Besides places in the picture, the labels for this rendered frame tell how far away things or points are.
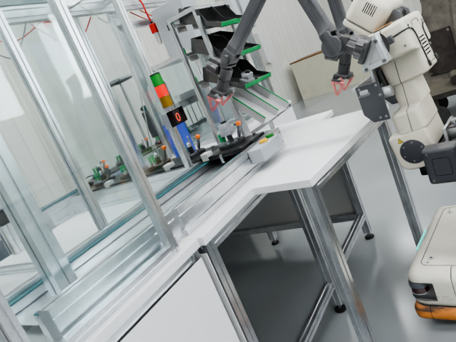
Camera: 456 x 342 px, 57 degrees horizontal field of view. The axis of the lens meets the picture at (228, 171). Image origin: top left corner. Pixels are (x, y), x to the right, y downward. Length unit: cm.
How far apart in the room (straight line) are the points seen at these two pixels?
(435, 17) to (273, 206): 391
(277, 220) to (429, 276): 142
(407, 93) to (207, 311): 113
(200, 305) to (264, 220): 182
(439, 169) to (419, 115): 22
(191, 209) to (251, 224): 177
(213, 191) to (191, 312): 46
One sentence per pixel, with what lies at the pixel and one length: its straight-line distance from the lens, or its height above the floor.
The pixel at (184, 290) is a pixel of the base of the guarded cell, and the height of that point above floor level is 76.
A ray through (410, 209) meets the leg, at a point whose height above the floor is 29.
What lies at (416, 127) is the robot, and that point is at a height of 82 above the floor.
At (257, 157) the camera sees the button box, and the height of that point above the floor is 92.
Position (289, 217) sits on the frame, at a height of 21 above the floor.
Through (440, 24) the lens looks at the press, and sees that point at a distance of 620.
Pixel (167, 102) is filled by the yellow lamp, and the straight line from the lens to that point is 191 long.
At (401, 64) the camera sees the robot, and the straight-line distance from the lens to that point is 180.
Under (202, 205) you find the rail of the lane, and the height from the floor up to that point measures 91.
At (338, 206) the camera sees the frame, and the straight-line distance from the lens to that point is 284.
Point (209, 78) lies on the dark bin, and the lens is 229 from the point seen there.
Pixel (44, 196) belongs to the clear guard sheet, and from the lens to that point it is 108.
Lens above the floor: 130
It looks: 12 degrees down
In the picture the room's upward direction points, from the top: 23 degrees counter-clockwise
